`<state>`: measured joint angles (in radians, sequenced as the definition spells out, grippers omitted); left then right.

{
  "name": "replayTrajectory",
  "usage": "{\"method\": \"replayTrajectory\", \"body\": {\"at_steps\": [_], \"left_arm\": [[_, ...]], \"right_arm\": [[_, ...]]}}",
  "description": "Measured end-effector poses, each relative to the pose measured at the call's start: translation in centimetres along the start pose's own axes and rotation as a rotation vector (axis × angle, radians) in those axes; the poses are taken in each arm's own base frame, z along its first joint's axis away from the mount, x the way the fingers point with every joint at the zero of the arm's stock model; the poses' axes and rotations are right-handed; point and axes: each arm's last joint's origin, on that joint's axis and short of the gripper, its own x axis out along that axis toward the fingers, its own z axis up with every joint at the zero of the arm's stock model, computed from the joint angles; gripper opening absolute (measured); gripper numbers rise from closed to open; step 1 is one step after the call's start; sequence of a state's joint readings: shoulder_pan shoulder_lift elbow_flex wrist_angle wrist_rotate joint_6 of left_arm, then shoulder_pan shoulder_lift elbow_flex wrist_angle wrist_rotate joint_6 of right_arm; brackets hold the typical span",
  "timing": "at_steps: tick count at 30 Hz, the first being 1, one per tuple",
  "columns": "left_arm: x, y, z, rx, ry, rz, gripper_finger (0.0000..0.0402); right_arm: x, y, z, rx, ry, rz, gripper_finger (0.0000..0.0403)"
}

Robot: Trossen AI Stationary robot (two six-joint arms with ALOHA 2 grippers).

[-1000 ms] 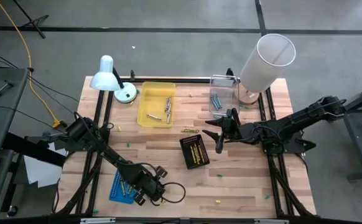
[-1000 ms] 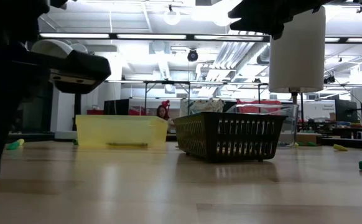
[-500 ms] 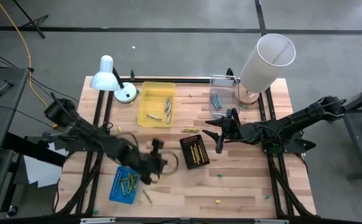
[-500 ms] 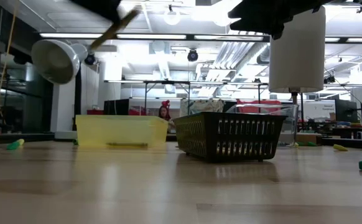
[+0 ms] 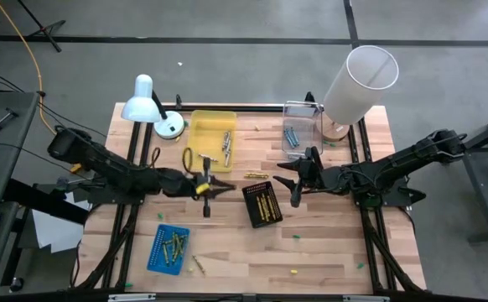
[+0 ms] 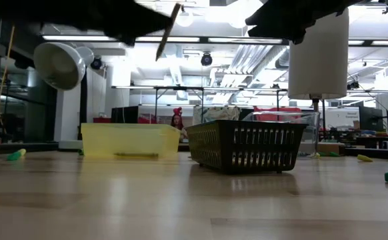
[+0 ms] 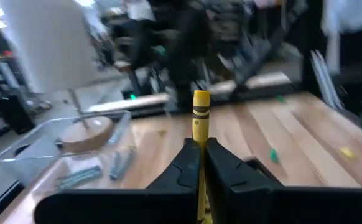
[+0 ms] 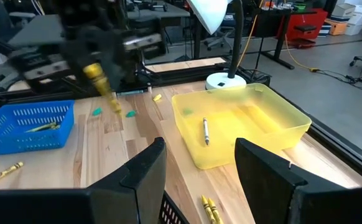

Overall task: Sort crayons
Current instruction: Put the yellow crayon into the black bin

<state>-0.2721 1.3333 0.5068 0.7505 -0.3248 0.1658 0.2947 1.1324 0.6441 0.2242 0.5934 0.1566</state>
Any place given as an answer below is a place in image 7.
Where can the white cylinder shade lamp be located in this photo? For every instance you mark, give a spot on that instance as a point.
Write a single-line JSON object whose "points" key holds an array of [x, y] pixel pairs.
{"points": [[50, 46]]}

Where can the clear plastic container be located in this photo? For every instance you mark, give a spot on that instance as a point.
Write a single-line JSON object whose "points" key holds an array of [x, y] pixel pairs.
{"points": [[28, 168]]}

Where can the blue crayon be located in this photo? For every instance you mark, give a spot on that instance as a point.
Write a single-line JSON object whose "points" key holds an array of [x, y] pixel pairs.
{"points": [[75, 183], [81, 174], [122, 165]]}

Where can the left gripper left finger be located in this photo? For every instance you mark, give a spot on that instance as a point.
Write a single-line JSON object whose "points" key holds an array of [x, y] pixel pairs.
{"points": [[122, 207]]}

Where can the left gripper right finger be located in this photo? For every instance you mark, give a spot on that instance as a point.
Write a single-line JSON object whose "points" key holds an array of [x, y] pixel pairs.
{"points": [[277, 207]]}

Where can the green crayon piece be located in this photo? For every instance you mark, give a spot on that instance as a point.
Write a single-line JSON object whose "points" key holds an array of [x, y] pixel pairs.
{"points": [[273, 155], [280, 98]]}

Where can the black table back rail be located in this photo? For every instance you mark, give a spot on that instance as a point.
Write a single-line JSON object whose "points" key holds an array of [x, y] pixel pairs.
{"points": [[0, 199]]}

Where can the yellow crayon piece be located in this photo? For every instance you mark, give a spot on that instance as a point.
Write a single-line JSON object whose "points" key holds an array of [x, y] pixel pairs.
{"points": [[346, 152]]}

